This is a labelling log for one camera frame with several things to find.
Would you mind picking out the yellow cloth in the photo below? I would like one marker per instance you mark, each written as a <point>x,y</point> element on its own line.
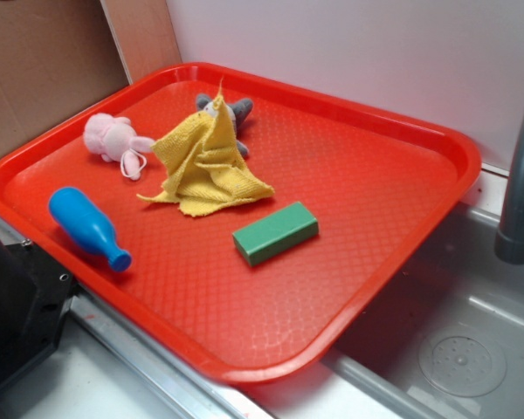
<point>205,170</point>

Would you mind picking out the blue plastic bottle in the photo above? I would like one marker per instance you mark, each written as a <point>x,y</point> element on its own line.
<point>88,226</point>

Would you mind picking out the green rectangular block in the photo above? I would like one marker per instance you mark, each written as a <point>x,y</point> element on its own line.
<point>272,235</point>

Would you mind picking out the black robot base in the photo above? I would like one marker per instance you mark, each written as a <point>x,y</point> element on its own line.
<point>34,299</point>

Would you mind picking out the grey toy sink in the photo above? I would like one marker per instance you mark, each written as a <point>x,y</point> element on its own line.
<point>444,339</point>

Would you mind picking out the red plastic tray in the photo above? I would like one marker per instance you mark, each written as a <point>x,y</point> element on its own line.
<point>377,182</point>

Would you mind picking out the grey plush toy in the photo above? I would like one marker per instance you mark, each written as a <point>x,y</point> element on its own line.
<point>238,112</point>

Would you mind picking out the brown cardboard panel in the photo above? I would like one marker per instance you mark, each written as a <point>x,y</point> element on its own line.
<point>57,58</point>

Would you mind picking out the pink plush bunny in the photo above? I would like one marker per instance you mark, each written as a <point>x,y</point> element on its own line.
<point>115,140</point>

